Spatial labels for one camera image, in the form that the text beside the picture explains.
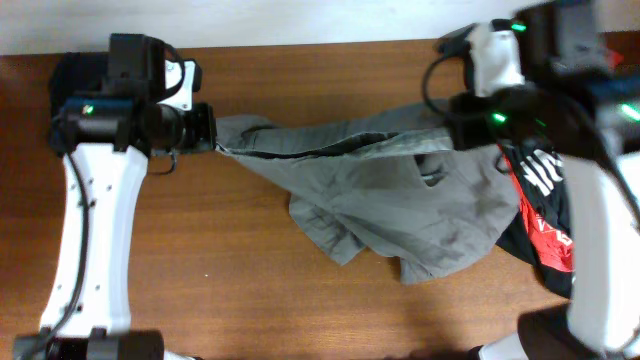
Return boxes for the grey shorts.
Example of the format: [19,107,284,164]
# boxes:
[216,104,520,285]

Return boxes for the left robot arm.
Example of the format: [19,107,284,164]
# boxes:
[12,33,216,360]

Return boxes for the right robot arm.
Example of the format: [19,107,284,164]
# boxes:
[440,1,639,359]

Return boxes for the black shirt with white print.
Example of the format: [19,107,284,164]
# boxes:
[494,142,576,300]

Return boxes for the folded navy blue garment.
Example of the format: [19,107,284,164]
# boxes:
[47,52,108,157]

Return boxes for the red shirt with white print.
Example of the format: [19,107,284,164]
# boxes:
[502,47,625,274]

